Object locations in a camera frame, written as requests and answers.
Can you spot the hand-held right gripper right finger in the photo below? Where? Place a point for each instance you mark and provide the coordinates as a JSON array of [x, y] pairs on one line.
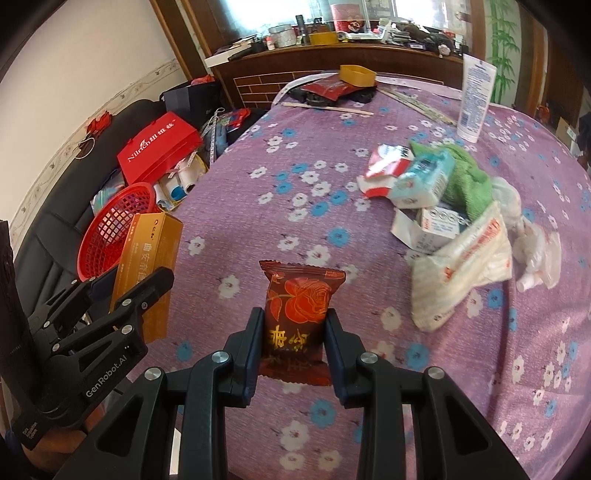
[[333, 357]]

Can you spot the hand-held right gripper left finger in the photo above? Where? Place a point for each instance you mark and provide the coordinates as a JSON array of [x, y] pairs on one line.
[[255, 360]]

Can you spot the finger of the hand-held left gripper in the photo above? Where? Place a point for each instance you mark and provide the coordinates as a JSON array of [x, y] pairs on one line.
[[99, 282], [154, 282]]

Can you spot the orange cardboard box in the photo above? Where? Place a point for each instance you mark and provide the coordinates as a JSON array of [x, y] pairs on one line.
[[147, 249]]

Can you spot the red plastic basket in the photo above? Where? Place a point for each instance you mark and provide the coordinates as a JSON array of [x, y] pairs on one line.
[[111, 221]]

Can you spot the dark red rose snack packet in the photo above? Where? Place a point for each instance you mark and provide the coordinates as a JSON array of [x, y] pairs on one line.
[[295, 300]]

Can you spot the white plastic bag red print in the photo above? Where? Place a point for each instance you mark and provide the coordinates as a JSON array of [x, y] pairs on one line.
[[461, 267]]

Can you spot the white medicine box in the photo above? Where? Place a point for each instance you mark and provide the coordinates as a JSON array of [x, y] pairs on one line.
[[438, 230]]

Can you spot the light teal tissue carton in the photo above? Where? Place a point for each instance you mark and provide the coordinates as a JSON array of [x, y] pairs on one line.
[[422, 180]]

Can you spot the clear plastic bag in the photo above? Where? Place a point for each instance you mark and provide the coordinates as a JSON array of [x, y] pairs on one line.
[[535, 244]]

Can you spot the person's left forearm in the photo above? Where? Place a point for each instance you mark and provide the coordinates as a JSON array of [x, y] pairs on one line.
[[64, 450]]

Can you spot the black leather sofa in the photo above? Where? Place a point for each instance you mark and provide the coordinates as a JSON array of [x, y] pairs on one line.
[[51, 217]]

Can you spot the white paper rolls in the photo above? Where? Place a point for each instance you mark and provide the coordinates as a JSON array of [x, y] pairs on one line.
[[184, 180]]

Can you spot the red gift bag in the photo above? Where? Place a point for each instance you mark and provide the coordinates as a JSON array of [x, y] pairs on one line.
[[157, 147]]

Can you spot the purple floral tablecloth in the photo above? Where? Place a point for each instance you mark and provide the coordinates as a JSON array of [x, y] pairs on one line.
[[323, 207]]

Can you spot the yellow measuring tape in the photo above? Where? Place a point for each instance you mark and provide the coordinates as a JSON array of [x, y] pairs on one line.
[[211, 138]]

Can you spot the red knot ornament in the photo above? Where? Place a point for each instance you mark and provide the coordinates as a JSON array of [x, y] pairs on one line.
[[99, 123]]

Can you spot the black shopping bag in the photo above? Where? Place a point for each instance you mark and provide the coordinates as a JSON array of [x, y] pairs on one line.
[[194, 101]]

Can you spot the crumpled red white packet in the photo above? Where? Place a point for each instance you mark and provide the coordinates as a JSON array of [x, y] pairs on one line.
[[383, 168]]

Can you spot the small white bottle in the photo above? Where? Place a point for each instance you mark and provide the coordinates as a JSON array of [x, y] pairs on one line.
[[528, 281]]

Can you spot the green towel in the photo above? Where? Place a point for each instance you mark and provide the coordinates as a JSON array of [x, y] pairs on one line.
[[468, 184]]

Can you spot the white paper strip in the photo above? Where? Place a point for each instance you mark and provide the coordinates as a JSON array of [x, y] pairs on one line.
[[286, 88]]

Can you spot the paper-wrapped chopsticks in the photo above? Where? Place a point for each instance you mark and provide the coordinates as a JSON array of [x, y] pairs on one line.
[[323, 107]]

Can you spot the wooden headboard cabinet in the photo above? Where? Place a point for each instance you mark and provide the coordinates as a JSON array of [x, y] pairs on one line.
[[286, 62]]

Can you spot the red foil packet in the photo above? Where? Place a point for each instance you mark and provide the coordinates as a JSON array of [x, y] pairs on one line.
[[328, 88]]

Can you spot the pale ruler strips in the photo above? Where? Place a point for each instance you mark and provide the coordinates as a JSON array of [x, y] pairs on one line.
[[420, 108]]

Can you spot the silver round tin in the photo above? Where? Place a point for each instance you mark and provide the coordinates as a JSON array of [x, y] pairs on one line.
[[281, 36]]

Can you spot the yellow plastic container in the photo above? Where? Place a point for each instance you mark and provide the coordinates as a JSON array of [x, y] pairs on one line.
[[358, 76]]

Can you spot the white lotion tube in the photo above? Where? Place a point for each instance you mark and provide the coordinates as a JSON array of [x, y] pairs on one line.
[[475, 97]]

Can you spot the red printed box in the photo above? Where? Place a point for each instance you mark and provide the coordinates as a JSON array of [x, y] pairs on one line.
[[347, 18]]

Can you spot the bamboo print glass panel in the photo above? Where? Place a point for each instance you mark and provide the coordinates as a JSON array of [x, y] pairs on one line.
[[503, 46]]

